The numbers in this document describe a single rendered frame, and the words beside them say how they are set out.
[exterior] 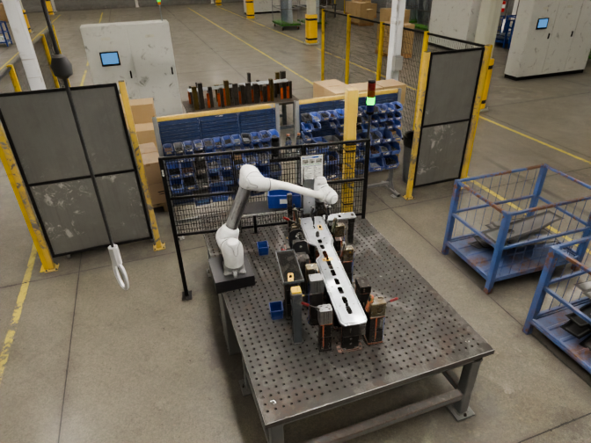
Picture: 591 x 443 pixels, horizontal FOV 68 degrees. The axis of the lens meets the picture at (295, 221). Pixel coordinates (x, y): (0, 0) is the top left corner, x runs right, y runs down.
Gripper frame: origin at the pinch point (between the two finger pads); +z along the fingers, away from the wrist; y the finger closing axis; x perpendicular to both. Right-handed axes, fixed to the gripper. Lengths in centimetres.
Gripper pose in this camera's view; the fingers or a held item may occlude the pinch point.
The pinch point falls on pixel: (319, 221)
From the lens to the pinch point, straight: 375.0
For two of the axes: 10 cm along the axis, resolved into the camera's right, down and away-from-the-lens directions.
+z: 0.1, 8.6, 5.2
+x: -1.8, -5.1, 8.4
